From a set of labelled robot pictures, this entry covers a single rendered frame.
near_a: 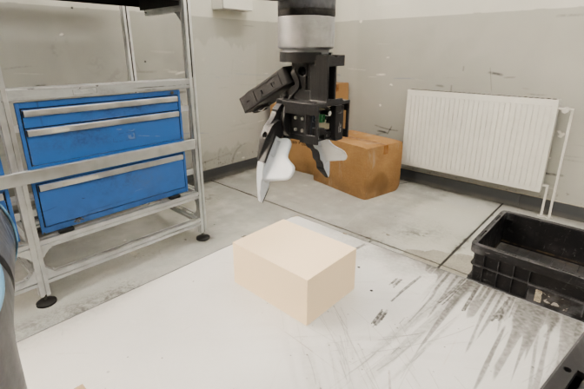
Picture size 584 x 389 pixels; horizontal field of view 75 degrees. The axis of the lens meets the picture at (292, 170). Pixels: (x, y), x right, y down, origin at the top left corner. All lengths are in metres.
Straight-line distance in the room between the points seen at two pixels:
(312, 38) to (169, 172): 1.70
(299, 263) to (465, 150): 2.58
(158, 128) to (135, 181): 0.29
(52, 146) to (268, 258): 1.42
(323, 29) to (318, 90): 0.07
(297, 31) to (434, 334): 0.44
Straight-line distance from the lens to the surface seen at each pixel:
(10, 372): 0.34
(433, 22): 3.24
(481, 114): 3.00
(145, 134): 2.02
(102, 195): 1.99
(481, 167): 3.06
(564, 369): 0.24
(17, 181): 1.83
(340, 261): 0.59
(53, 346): 0.64
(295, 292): 0.57
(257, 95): 0.57
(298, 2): 0.50
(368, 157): 2.81
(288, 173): 0.49
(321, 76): 0.49
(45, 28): 2.74
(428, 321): 0.62
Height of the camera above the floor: 1.07
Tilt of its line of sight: 18 degrees down
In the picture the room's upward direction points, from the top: straight up
